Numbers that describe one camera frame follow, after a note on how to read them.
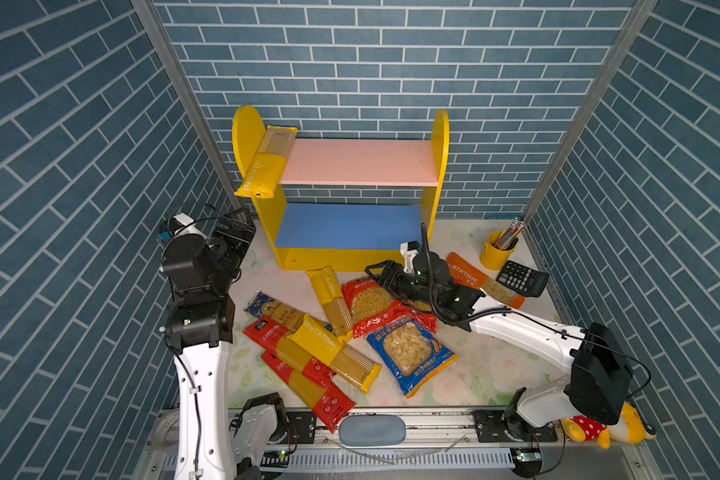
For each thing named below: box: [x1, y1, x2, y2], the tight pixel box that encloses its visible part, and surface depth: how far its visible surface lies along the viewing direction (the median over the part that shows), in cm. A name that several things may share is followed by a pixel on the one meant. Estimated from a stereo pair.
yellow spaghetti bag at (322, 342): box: [287, 314, 382, 394], surface depth 84 cm
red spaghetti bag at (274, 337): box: [243, 316, 336, 386], surface depth 84 cm
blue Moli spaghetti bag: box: [244, 291, 334, 334], surface depth 93 cm
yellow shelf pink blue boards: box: [234, 106, 450, 272], surface depth 82 cm
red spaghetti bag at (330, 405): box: [262, 351, 357, 434], surface depth 79 cm
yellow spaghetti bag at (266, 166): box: [234, 125, 298, 198], surface depth 78 cm
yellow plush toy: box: [561, 402, 657, 450], surface depth 70 cm
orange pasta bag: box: [446, 252, 526, 309], surface depth 98 cm
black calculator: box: [495, 260, 550, 298], surface depth 103 cm
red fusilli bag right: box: [353, 300, 438, 339], surface depth 87 cm
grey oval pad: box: [338, 415, 407, 447], surface depth 72 cm
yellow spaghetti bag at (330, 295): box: [306, 266, 353, 339], surface depth 96 cm
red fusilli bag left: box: [341, 278, 411, 339], surface depth 90 cm
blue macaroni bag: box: [366, 321, 459, 398], surface depth 84 cm
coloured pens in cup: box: [492, 218, 526, 251], surface depth 101 cm
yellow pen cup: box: [479, 230, 515, 271], surface depth 104 cm
